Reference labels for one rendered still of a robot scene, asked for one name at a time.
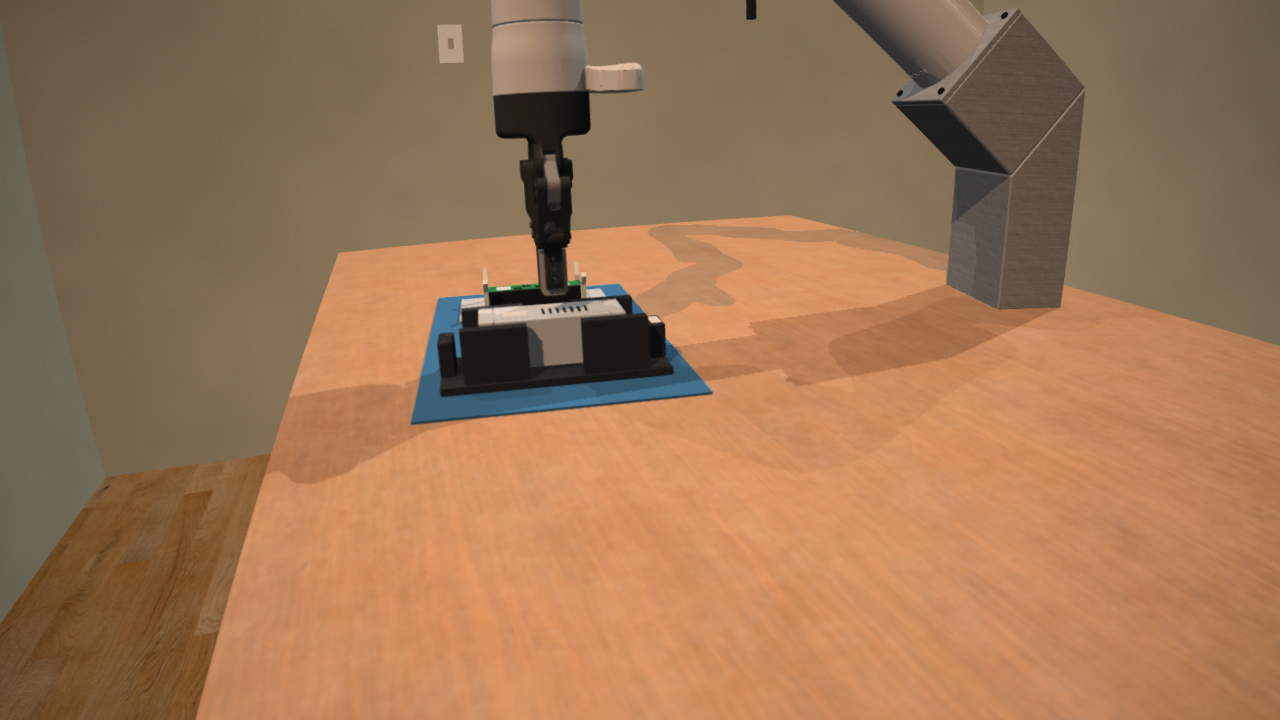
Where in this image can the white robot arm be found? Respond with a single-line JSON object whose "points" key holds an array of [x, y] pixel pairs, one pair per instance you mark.
{"points": [[539, 45]]}

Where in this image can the grey rectangular cover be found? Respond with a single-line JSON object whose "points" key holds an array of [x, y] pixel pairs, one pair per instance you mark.
{"points": [[554, 330]]}

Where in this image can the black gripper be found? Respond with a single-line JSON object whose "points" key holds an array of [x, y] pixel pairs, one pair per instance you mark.
{"points": [[546, 117]]}

